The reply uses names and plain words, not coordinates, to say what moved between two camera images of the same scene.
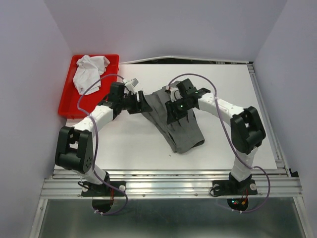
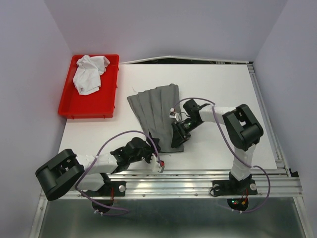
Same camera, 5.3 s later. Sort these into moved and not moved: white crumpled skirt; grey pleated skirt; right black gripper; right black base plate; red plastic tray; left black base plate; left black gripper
Moved: left black gripper; right black gripper; grey pleated skirt
Not moved: white crumpled skirt; right black base plate; red plastic tray; left black base plate
